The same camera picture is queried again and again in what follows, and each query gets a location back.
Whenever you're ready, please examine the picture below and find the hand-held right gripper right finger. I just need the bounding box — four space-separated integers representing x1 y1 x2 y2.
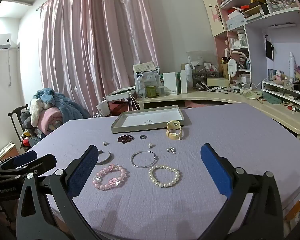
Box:
200 143 284 240

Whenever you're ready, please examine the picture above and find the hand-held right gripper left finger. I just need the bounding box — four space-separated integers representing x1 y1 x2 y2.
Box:
16 144 108 240

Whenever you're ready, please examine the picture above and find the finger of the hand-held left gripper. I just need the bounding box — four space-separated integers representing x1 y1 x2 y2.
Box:
0 154 57 180
0 150 38 174

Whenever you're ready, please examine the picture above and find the silver cuff bracelet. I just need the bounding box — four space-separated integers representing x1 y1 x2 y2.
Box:
96 150 114 165

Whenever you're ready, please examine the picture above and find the pink bead bracelet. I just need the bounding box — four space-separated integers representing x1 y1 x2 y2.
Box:
93 164 128 191

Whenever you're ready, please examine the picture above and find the thin silver bangle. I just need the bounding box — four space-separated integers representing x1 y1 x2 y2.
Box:
130 151 158 168

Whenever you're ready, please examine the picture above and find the white pearl bracelet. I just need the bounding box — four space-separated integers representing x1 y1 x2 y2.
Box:
148 164 180 188

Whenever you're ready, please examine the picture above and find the grey shallow tray box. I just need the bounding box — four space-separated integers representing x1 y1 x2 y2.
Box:
110 105 184 134

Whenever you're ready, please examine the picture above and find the wooden nightstand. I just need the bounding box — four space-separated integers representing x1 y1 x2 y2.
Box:
0 142 20 162

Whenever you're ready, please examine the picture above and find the black chair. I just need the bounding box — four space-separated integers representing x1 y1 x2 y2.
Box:
7 104 29 140

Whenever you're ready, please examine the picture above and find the pink blanket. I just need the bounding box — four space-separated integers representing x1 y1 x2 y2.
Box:
39 106 63 134

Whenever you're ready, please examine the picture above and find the white plush cloth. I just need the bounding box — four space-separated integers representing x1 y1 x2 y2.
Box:
30 99 44 127

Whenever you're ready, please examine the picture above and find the lilac tablecloth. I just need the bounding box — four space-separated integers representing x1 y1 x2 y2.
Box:
25 102 300 240

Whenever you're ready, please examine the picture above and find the blue fleece blanket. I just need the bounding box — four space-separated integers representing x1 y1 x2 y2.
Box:
34 87 90 125

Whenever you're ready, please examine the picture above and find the beige curved desk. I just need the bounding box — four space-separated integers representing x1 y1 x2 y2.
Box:
136 89 300 138

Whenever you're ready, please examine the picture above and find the white metal rack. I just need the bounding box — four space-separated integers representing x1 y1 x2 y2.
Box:
97 87 137 117

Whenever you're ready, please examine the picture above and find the pale hand fan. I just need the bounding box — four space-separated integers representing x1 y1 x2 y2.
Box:
242 91 264 102

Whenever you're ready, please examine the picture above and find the beige flat box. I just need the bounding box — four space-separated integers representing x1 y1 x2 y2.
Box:
206 77 229 87

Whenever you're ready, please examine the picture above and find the green cloth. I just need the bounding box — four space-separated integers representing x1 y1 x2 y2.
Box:
261 91 282 105

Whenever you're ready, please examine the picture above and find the tall white box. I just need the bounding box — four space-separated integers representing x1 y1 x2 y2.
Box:
180 69 188 94

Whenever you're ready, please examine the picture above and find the round white mirror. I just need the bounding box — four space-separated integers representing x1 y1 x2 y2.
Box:
227 59 238 85

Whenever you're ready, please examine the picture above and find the clear packet of bottles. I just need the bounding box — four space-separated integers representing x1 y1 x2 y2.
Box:
133 62 160 98

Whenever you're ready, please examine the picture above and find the clear acrylic organizer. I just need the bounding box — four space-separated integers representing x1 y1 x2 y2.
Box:
186 51 219 85

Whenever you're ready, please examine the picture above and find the white air conditioner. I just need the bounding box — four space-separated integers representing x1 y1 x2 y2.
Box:
0 33 12 52

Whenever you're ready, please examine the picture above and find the white desk lamp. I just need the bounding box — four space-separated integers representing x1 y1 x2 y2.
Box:
231 51 252 90

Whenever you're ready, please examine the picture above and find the pink curtain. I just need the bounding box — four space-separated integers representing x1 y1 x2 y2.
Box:
39 0 159 118

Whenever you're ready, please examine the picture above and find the white spray can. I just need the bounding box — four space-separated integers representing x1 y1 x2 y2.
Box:
288 52 296 78

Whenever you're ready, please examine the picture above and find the black hanging pouch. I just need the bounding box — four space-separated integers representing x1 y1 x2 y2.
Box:
266 40 275 60

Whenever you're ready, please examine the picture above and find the pink and white shelf unit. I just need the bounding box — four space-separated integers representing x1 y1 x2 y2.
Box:
211 0 300 110

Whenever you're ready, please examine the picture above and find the white cabinet with pink dinosaur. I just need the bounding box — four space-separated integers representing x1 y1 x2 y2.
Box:
203 0 227 37

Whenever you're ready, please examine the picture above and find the dark red bead bracelet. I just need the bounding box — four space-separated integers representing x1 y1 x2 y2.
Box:
117 134 134 144

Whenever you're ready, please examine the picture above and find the cream watch strap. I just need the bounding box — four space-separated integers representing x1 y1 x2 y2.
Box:
166 121 184 140

